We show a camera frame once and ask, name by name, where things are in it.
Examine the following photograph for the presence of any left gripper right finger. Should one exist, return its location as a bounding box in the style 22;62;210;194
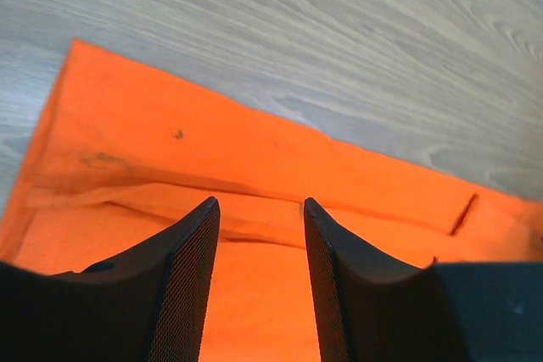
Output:
304;198;467;361

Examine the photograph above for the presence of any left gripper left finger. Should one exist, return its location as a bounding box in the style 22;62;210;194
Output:
1;198;220;361

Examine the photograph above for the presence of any orange t shirt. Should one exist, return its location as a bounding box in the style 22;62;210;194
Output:
1;40;542;361

